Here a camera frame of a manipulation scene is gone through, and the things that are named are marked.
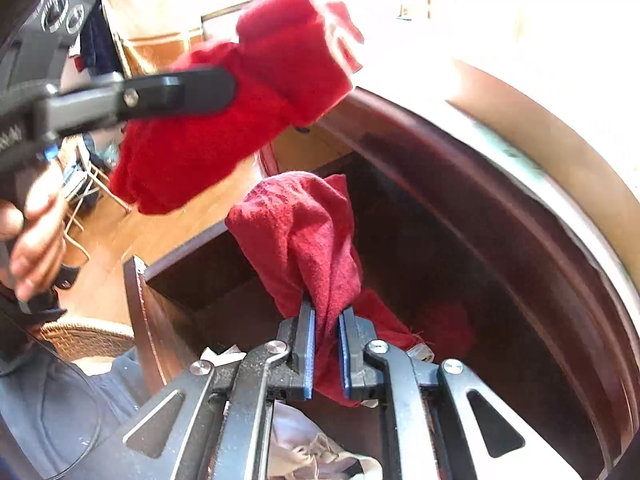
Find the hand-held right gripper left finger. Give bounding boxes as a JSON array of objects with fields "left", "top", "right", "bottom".
[{"left": 75, "top": 302, "right": 317, "bottom": 480}]

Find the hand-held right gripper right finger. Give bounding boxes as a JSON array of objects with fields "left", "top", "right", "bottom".
[{"left": 337, "top": 306, "right": 576, "bottom": 480}]

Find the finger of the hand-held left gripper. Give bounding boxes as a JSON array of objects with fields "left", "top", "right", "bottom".
[{"left": 35, "top": 66, "right": 237, "bottom": 133}]

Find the bright red knitted underwear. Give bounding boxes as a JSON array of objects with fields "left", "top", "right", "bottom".
[{"left": 109, "top": 0, "right": 365, "bottom": 216}]

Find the pale underwear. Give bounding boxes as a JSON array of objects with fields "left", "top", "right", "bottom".
[{"left": 267, "top": 400, "right": 386, "bottom": 480}]

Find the dark red underwear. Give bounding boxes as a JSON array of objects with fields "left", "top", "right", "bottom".
[{"left": 225, "top": 171, "right": 436, "bottom": 408}]

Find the person's left hand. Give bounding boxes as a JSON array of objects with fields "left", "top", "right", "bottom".
[{"left": 0, "top": 157, "right": 68, "bottom": 302}]

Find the dark blue hanging cloth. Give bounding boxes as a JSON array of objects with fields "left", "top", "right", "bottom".
[{"left": 77, "top": 0, "right": 123, "bottom": 76}]

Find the wicker chair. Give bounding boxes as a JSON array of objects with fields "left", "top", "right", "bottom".
[{"left": 32, "top": 317, "right": 136, "bottom": 363}]

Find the person's grey clothing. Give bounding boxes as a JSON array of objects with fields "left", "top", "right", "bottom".
[{"left": 0, "top": 310, "right": 151, "bottom": 480}]

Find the white folding metal frame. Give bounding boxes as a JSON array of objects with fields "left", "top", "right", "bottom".
[{"left": 60, "top": 135, "right": 133, "bottom": 261}]

